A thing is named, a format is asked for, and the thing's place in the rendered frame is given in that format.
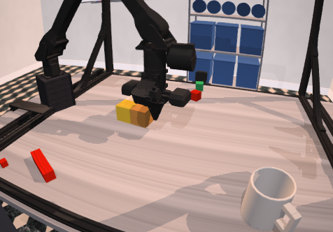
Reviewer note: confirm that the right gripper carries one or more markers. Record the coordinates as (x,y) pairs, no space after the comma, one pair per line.
(179,97)

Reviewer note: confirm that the green cube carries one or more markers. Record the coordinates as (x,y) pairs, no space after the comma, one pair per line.
(199,85)

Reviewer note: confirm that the yellow cube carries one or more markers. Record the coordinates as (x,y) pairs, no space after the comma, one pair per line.
(123,111)

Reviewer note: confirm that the grey mug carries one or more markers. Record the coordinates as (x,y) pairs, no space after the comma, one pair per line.
(264,213)

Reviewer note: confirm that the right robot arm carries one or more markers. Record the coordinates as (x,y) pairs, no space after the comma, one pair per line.
(152,28)

